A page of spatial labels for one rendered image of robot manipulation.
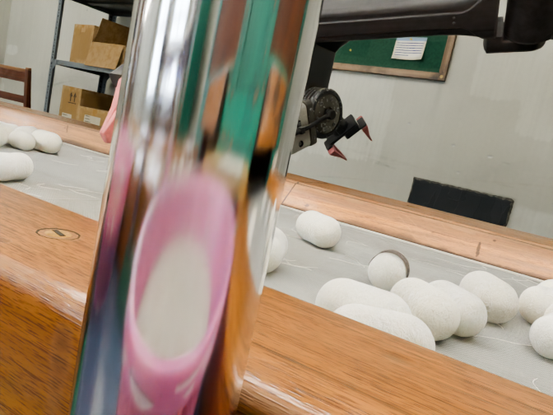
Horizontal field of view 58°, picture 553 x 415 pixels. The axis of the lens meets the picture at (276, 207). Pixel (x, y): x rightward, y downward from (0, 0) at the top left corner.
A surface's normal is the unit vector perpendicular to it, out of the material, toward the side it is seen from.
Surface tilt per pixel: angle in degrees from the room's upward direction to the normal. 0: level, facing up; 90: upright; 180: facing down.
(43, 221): 0
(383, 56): 90
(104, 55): 77
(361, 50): 90
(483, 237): 45
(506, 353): 0
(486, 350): 0
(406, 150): 90
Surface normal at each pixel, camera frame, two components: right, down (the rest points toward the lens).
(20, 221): 0.21, -0.97
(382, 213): -0.21, -0.67
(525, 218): -0.57, 0.00
